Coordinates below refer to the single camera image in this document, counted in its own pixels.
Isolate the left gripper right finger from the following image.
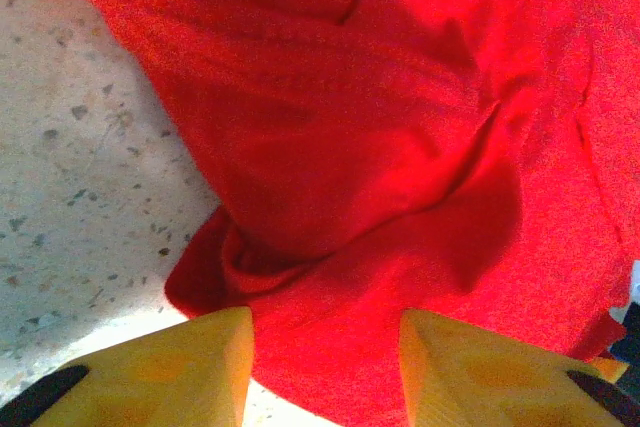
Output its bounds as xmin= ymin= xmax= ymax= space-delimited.
xmin=399 ymin=307 xmax=640 ymax=427

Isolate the red t-shirt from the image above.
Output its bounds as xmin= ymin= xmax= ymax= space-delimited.
xmin=27 ymin=0 xmax=640 ymax=427

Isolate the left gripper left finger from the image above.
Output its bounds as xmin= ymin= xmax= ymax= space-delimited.
xmin=0 ymin=305 xmax=256 ymax=427

